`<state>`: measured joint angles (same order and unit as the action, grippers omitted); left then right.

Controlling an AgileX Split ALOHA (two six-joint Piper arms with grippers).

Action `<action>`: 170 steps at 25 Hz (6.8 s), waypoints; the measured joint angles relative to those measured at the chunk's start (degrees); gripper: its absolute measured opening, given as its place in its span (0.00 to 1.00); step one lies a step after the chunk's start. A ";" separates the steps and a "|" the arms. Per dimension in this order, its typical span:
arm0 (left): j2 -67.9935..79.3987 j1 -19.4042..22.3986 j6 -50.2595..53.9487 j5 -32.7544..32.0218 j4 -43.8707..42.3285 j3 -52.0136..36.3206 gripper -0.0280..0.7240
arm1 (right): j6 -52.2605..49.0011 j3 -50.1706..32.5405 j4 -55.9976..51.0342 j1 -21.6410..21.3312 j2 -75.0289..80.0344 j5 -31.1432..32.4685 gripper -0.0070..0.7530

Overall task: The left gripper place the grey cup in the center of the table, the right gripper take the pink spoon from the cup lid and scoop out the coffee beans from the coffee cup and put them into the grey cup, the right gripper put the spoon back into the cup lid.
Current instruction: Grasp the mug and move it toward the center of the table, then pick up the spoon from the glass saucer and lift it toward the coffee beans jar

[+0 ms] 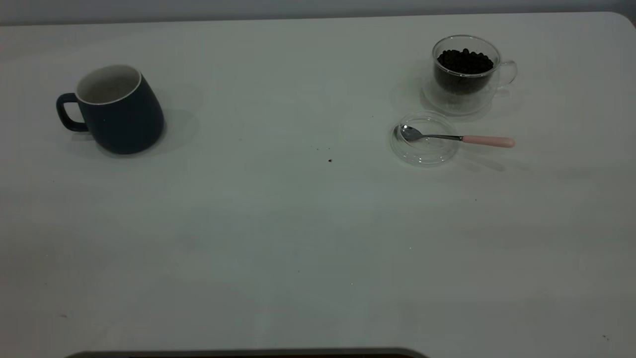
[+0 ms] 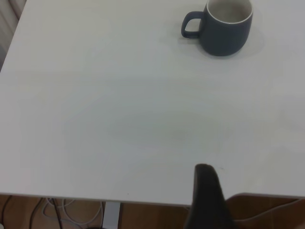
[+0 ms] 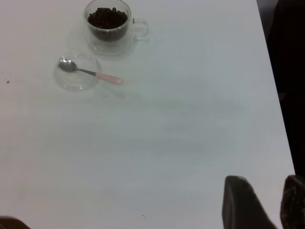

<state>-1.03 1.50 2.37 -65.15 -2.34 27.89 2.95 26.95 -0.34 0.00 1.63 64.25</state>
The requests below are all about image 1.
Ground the dark coffee beans pile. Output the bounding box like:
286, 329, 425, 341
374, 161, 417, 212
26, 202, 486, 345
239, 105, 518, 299
435, 48, 495, 95

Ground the round clear glass lid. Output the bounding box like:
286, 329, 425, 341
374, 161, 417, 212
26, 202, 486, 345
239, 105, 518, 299
390, 110, 460, 167

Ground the metal spoon with pink handle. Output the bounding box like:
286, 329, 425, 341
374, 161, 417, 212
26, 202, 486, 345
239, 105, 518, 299
399, 124, 516, 149

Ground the clear double-wall glass cup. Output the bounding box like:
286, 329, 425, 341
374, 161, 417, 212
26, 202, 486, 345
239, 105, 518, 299
422, 34, 518, 116

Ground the dark blue ceramic mug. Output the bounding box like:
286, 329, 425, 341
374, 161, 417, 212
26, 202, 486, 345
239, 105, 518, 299
56, 64, 165, 155

